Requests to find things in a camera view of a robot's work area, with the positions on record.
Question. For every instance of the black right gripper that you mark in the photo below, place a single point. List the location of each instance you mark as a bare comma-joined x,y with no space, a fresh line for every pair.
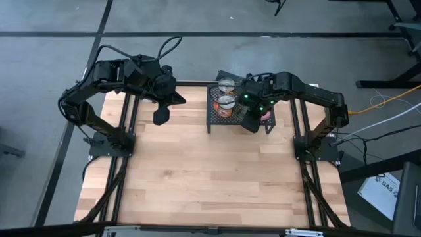
258,95

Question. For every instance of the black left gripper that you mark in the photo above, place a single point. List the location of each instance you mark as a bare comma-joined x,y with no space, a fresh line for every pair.
162,84

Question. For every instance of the pink patterned candle tin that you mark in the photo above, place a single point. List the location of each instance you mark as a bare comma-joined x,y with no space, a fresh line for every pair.
265,116

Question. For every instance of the glass jar candle orange tag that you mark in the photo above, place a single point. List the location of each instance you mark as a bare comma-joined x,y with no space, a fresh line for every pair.
226,103
226,85

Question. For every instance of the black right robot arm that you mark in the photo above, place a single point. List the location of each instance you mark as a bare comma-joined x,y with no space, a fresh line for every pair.
315,93

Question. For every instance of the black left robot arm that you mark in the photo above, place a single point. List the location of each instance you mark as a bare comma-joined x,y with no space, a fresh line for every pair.
95,79

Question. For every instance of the black mesh riser shelf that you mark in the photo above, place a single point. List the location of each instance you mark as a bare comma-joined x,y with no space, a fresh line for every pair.
217,120

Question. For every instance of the white printed paper sheet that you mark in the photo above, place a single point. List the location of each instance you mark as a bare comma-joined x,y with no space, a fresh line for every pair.
378,194

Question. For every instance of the black equipment case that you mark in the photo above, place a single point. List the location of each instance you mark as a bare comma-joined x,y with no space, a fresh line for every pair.
408,204

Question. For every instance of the office chair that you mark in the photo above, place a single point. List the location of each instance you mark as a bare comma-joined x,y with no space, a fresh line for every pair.
406,26

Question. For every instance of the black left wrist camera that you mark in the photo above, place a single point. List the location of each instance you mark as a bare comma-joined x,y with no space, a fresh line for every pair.
177,98

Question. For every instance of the black aluminium table frame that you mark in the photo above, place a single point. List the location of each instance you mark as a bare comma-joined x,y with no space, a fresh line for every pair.
305,197

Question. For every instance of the black desk frame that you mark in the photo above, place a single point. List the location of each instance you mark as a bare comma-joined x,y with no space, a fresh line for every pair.
378,84

